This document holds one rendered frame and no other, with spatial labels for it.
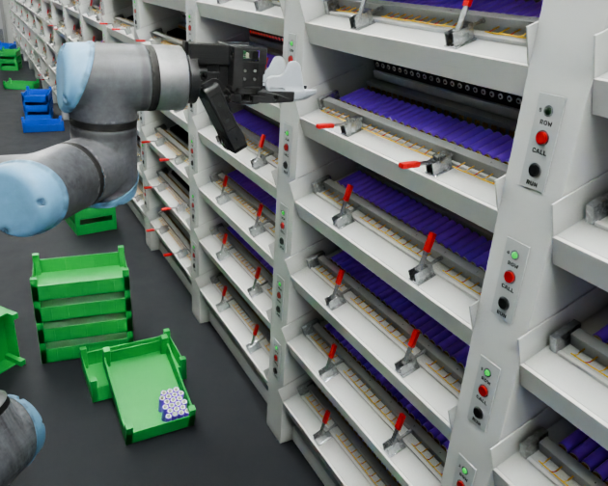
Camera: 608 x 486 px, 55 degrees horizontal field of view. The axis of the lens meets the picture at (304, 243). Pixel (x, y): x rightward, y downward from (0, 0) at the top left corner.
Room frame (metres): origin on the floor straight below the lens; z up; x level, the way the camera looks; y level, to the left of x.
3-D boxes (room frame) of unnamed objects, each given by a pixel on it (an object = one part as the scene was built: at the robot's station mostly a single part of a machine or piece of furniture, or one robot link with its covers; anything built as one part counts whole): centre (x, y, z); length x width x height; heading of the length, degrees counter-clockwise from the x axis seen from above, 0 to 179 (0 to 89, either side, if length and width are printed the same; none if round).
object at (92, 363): (1.59, 0.54, 0.04); 0.30 x 0.20 x 0.08; 120
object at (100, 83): (0.81, 0.28, 1.09); 0.12 x 0.09 x 0.10; 120
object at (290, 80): (0.93, 0.03, 1.09); 0.09 x 0.03 x 0.06; 113
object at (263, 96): (0.90, 0.07, 1.07); 0.09 x 0.05 x 0.02; 113
